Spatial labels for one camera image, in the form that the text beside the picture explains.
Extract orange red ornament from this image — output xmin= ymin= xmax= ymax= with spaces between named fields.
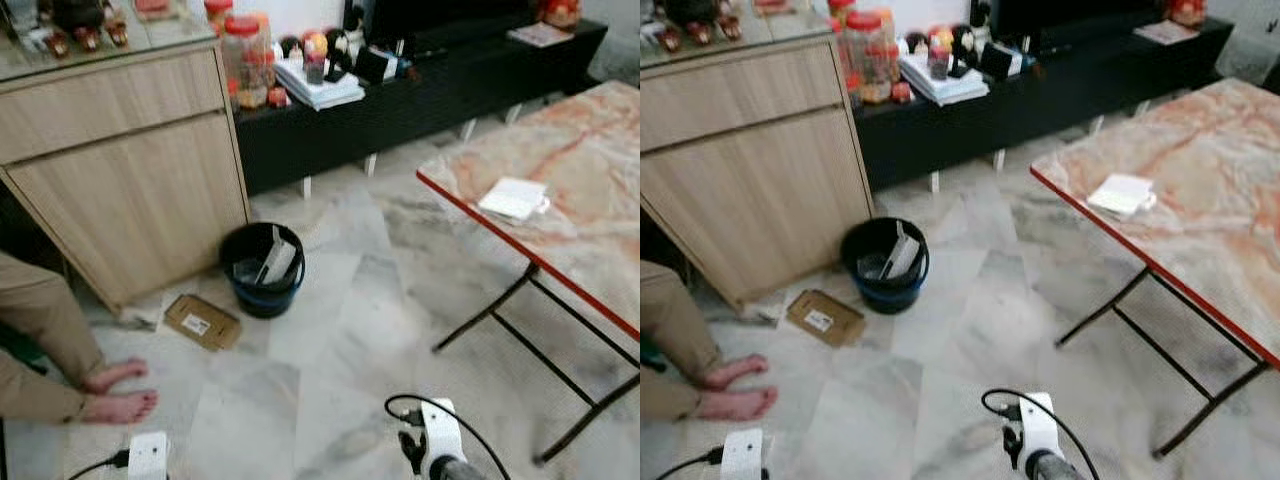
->
xmin=1164 ymin=0 xmax=1209 ymax=28
xmin=539 ymin=0 xmax=584 ymax=30

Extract black television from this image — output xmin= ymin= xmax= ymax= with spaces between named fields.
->
xmin=343 ymin=0 xmax=542 ymax=53
xmin=968 ymin=0 xmax=1167 ymax=49

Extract thin pale booklet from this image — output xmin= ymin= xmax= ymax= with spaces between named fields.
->
xmin=1133 ymin=18 xmax=1202 ymax=47
xmin=507 ymin=21 xmax=577 ymax=50

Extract marble top folding table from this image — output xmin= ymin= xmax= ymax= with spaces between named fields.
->
xmin=416 ymin=80 xmax=641 ymax=467
xmin=1029 ymin=78 xmax=1280 ymax=461

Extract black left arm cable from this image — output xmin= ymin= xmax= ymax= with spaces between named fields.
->
xmin=64 ymin=449 xmax=132 ymax=480
xmin=655 ymin=446 xmax=725 ymax=480

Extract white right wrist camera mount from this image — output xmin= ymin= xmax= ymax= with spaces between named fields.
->
xmin=1014 ymin=391 xmax=1064 ymax=475
xmin=414 ymin=397 xmax=470 ymax=477

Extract brown cardboard parcel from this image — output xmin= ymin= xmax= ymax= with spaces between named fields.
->
xmin=162 ymin=293 xmax=244 ymax=352
xmin=785 ymin=288 xmax=868 ymax=349

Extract large red lid plastic jar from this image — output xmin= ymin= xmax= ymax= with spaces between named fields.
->
xmin=221 ymin=14 xmax=275 ymax=110
xmin=844 ymin=10 xmax=898 ymax=105

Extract blue bin with black liner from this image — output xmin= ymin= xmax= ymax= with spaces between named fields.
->
xmin=218 ymin=221 xmax=308 ymax=320
xmin=840 ymin=216 xmax=931 ymax=316

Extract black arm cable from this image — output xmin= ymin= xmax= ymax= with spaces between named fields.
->
xmin=384 ymin=392 xmax=512 ymax=480
xmin=64 ymin=449 xmax=132 ymax=480
xmin=655 ymin=446 xmax=725 ymax=480
xmin=980 ymin=387 xmax=1102 ymax=480

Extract person's legs in khaki trousers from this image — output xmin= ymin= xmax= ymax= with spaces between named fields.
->
xmin=640 ymin=260 xmax=780 ymax=424
xmin=0 ymin=250 xmax=160 ymax=427

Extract dark figurine ornament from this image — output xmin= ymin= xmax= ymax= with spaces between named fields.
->
xmin=660 ymin=0 xmax=746 ymax=53
xmin=38 ymin=0 xmax=132 ymax=58

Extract white paper trash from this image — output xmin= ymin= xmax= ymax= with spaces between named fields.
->
xmin=254 ymin=227 xmax=300 ymax=287
xmin=880 ymin=222 xmax=923 ymax=281

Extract white flat box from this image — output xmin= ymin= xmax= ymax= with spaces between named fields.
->
xmin=1085 ymin=173 xmax=1159 ymax=220
xmin=477 ymin=177 xmax=552 ymax=222

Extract black low tv console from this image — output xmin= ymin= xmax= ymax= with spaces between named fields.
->
xmin=234 ymin=18 xmax=609 ymax=198
xmin=855 ymin=14 xmax=1235 ymax=193

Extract light wooden cabinet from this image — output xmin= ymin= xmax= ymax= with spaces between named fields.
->
xmin=0 ymin=38 xmax=251 ymax=312
xmin=640 ymin=38 xmax=875 ymax=312

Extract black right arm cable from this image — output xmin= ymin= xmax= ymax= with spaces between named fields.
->
xmin=980 ymin=387 xmax=1102 ymax=480
xmin=384 ymin=392 xmax=512 ymax=480

